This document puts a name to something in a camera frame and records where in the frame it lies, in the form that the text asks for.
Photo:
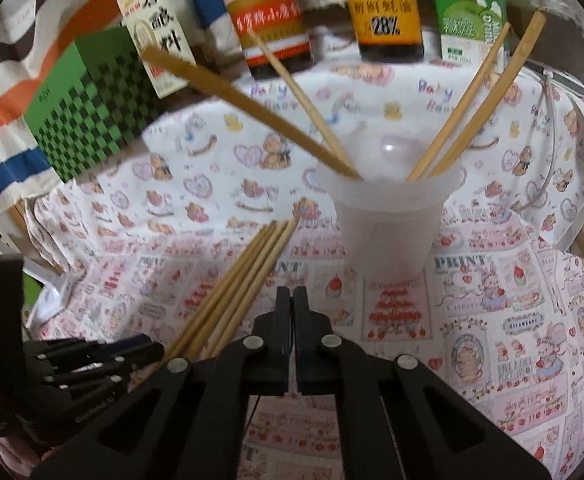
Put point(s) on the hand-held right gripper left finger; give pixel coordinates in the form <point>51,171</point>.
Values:
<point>279,320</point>

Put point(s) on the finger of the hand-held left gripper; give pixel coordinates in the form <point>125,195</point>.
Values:
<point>96,350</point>
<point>96,377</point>

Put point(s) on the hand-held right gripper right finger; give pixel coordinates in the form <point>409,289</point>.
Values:
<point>304,320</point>

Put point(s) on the translucent plastic cup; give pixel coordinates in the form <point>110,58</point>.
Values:
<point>387,230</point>

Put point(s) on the bear print table cloth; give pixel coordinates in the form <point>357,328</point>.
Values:
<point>221,160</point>

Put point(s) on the pink patchwork print cloth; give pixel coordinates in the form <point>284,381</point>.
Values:
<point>497,335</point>

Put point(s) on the green checkered box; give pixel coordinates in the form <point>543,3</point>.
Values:
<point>86,110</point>

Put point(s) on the striped hanging cloth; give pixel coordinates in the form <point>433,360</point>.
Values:
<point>11,85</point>

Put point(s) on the red cap sauce bottle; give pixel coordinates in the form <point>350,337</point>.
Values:
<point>272,10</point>

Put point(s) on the clear cooking wine bottle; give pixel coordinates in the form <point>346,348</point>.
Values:
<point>156,35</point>

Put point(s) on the yellow cap dark sauce bottle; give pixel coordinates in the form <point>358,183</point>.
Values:
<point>382,10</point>

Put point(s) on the green drink carton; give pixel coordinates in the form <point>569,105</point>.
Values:
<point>467,10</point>

